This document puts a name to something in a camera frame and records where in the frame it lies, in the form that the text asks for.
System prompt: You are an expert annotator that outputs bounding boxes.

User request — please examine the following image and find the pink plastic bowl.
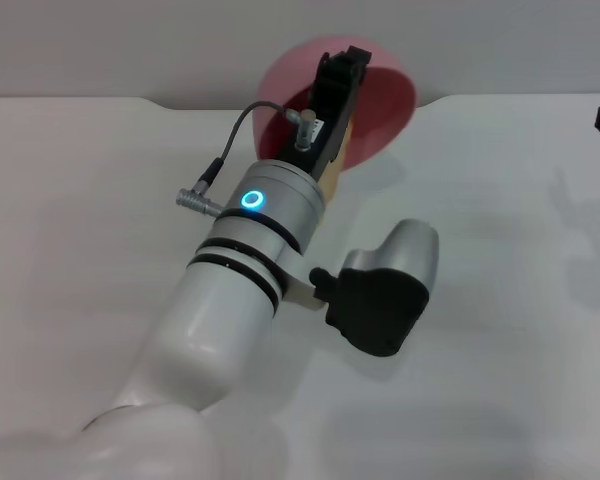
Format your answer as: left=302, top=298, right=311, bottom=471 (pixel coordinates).
left=253, top=33, right=420, bottom=174

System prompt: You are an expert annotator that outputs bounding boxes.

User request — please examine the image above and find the left arm cable with plug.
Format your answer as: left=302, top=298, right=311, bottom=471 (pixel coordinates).
left=174, top=100, right=322, bottom=219

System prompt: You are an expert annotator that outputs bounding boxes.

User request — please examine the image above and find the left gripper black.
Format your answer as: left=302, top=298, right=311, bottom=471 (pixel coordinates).
left=278, top=44, right=372, bottom=182

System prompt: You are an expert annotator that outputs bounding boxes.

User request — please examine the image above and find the orange ridged bread loaf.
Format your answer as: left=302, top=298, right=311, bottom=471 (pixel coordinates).
left=317, top=115, right=360, bottom=202

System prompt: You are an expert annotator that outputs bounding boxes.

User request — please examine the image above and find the left silver camera bracket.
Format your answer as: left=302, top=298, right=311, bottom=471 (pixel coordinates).
left=278, top=248, right=332, bottom=310

